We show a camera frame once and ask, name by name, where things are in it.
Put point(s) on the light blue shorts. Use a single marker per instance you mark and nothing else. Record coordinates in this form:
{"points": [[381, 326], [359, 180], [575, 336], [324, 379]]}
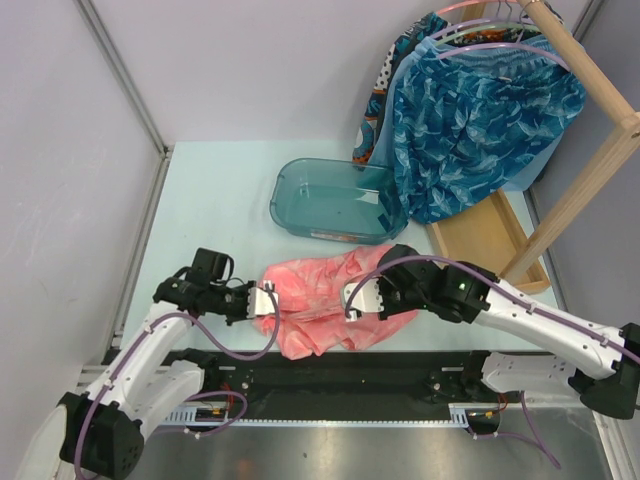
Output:
{"points": [[400, 105]]}

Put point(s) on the pink patterned shorts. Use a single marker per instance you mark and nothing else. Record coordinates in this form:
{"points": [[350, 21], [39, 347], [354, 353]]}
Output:
{"points": [[311, 311]]}

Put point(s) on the aluminium frame post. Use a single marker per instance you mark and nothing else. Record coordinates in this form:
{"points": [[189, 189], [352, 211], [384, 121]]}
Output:
{"points": [[114, 61]]}

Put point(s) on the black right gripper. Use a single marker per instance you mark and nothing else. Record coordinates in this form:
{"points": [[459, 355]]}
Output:
{"points": [[388, 309]]}

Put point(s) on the wooden clothes rack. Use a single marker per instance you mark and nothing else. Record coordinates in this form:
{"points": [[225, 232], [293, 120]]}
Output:
{"points": [[590, 186]]}

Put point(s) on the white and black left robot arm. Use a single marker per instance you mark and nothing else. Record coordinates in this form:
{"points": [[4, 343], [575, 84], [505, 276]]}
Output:
{"points": [[101, 432]]}

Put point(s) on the pink rear plastic hanger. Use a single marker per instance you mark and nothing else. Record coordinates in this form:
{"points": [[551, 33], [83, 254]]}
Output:
{"points": [[470, 3]]}

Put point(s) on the orange and teal printed shorts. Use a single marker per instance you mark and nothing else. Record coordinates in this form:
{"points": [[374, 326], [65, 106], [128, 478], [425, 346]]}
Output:
{"points": [[374, 137]]}

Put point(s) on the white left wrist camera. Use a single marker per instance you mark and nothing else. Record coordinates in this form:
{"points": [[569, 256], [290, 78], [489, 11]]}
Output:
{"points": [[262, 300]]}

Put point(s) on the blue leaf-print shorts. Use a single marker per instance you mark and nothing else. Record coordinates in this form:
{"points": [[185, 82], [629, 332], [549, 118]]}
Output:
{"points": [[475, 135]]}

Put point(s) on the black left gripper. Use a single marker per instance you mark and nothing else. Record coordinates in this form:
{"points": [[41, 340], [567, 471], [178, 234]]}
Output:
{"points": [[242, 315]]}

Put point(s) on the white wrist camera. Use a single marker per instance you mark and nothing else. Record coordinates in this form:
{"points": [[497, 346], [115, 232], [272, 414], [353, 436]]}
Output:
{"points": [[366, 300], [262, 300]]}

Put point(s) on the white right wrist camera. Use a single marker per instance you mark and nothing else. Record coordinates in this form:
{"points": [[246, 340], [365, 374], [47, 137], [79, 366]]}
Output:
{"points": [[366, 300]]}

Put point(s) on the teal plastic tub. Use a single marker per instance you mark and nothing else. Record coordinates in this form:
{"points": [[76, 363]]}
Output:
{"points": [[337, 200]]}

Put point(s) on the green plastic hanger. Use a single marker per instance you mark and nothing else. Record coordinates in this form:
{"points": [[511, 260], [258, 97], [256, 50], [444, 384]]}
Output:
{"points": [[500, 32]]}

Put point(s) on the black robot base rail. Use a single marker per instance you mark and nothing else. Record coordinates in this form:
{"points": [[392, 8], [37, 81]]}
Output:
{"points": [[352, 387]]}

